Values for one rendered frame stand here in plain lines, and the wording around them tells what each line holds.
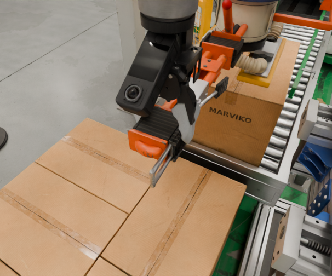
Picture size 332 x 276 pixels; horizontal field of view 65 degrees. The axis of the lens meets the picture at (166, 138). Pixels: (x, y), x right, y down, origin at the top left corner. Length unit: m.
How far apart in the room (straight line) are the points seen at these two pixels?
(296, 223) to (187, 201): 0.60
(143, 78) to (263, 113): 0.86
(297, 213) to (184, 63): 0.50
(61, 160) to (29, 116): 1.34
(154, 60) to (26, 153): 2.09
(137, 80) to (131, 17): 1.75
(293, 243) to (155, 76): 0.51
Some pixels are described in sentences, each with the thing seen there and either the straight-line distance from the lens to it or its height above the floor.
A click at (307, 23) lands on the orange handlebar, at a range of 0.99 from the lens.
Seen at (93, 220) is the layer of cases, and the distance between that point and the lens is 1.20.
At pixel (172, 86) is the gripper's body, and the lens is 0.38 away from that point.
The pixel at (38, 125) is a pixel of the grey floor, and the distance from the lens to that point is 2.60.
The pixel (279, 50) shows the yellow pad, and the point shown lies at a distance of 1.05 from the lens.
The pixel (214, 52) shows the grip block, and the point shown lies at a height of 1.26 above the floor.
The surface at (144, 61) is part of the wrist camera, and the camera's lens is 0.36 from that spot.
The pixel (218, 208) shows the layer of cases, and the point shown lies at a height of 0.54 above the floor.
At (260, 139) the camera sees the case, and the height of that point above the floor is 0.74.
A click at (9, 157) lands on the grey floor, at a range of 2.42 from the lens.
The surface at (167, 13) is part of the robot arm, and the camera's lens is 0.33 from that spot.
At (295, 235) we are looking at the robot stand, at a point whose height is 0.99.
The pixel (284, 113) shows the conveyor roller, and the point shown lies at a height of 0.54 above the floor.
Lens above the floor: 1.58
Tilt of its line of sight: 45 degrees down
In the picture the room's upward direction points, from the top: straight up
